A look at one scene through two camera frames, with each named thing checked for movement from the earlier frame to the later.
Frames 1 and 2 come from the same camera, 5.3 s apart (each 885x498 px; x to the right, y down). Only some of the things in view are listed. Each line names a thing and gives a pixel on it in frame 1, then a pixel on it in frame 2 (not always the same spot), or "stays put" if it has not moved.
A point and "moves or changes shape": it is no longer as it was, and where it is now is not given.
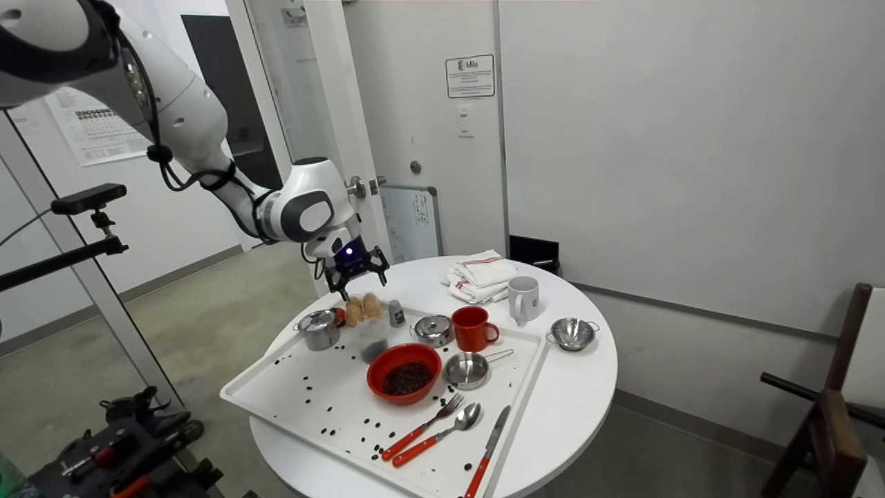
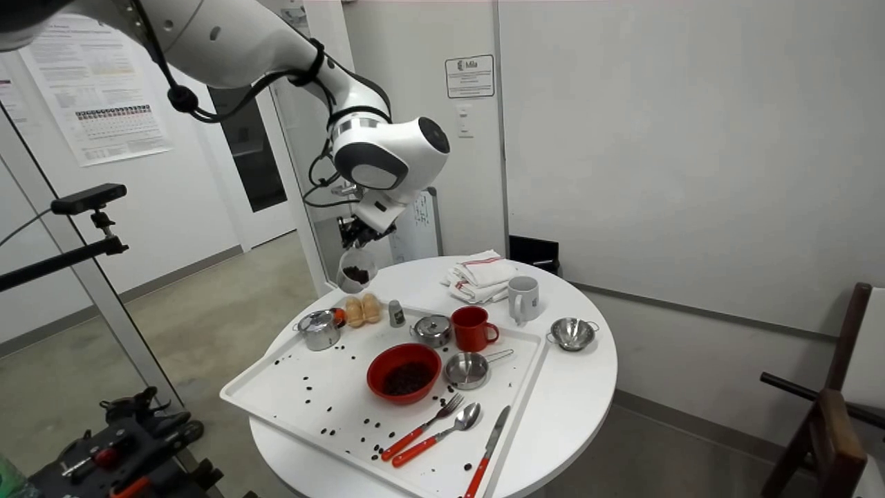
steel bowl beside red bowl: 465,371 stays put
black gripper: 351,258 → 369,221
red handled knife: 490,441 stays put
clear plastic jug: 369,340 moves or changes shape
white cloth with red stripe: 481,282 stays put
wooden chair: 828,456 stays put
